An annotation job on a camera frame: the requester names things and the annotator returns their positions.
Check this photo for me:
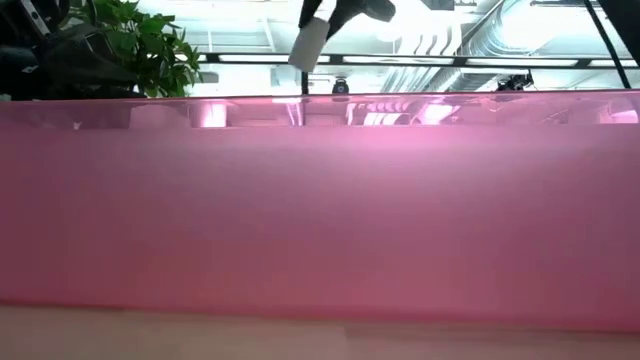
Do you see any black overhead beam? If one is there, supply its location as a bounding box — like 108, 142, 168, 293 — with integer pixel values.
197, 51, 640, 70

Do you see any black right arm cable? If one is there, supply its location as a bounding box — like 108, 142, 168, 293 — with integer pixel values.
582, 0, 632, 91

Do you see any green leafy potted plant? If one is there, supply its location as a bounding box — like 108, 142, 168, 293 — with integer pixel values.
67, 0, 205, 99

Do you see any small black fixture with cable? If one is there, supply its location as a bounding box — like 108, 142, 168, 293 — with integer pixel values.
494, 69, 535, 94

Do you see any white pill bottle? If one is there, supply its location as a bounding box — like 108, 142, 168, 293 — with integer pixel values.
287, 0, 337, 74

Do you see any red translucent plastic basket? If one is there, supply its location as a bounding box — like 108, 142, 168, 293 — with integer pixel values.
0, 89, 640, 334

